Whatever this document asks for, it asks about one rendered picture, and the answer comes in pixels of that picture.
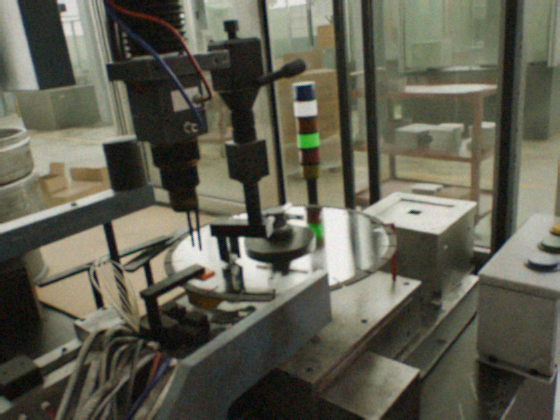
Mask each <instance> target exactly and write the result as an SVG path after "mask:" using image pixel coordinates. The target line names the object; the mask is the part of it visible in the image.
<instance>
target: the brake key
mask: <svg viewBox="0 0 560 420"><path fill-rule="evenodd" d="M528 264H530V265H531V266H534V267H537V268H543V269H551V268H556V267H558V264H559V260H558V259H557V258H556V257H555V256H552V255H549V254H543V253H537V254H532V255H530V256H529V257H528Z"/></svg>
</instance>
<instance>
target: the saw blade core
mask: <svg viewBox="0 0 560 420"><path fill-rule="evenodd" d="M305 209H306V210H305ZM286 213H300V214H306V216H307V218H306V220H305V221H300V220H287V219H286V222H287V223H290V224H295V225H301V226H305V227H308V228H310V229H312V230H313V232H314V236H315V242H314V244H313V246H312V247H311V248H310V249H308V250H306V251H304V252H302V253H299V254H296V255H293V256H288V257H283V258H260V257H256V256H253V255H250V254H249V253H247V252H246V251H245V250H244V246H243V239H244V238H239V242H240V250H241V257H242V258H241V259H237V261H236V262H235V263H233V264H231V265H228V264H226V263H224V262H222V261H220V260H219V254H218V247H217V241H216V238H211V237H210V232H209V225H208V226H207V227H205V228H203V229H201V238H202V246H203V251H199V247H198V239H197V232H196V233H194V239H195V244H196V247H192V245H191V239H190V237H188V238H187V239H185V240H183V241H182V242H181V243H180V245H179V246H178V248H177V249H176V251H175V253H174V255H173V259H172V264H173V267H174V269H175V271H176V273H177V272H179V271H180V270H182V269H184V268H186V267H187V266H189V265H193V264H199V265H205V266H206V267H208V268H211V269H214V270H215V271H216V275H215V276H213V277H211V278H210V279H208V280H207V281H205V282H201V281H197V280H195V279H193V280H191V281H189V282H188V283H189V284H192V285H194V286H198V285H201V288H203V289H206V290H209V291H210V292H212V291H213V292H223V293H231V294H238V295H239V296H240V295H270V294H272V296H273V291H276V292H275V296H276V294H283V293H284V292H286V291H288V290H289V289H291V288H292V287H294V286H295V285H297V284H298V283H300V282H301V281H303V280H304V279H306V278H307V277H309V276H310V275H312V273H314V272H315V271H317V270H318V269H320V270H324V271H328V272H329V280H330V285H332V284H335V283H340V281H342V280H345V279H347V278H350V277H352V276H354V275H356V274H358V273H360V272H362V271H365V269H366V268H368V267H369V266H371V265H373V264H375V263H376V262H377V261H378V260H379V259H381V257H382V256H383V254H384V253H385V251H386V249H387V247H388V236H387V234H386V232H385V231H384V230H383V231H375V232H374V230H378V229H383V228H382V227H381V226H380V225H379V224H377V223H376V222H374V221H373V220H371V219H369V218H367V217H365V216H363V215H360V214H357V213H354V212H345V211H340V210H335V209H328V210H327V208H311V207H307V208H305V207H298V208H291V209H289V210H288V211H287V212H286ZM180 261H181V262H180ZM334 279H336V280H334ZM337 281H338V282H337ZM217 287H219V288H217ZM243 291H245V292H243ZM242 292H243V293H242ZM241 293H242V294H241Z"/></svg>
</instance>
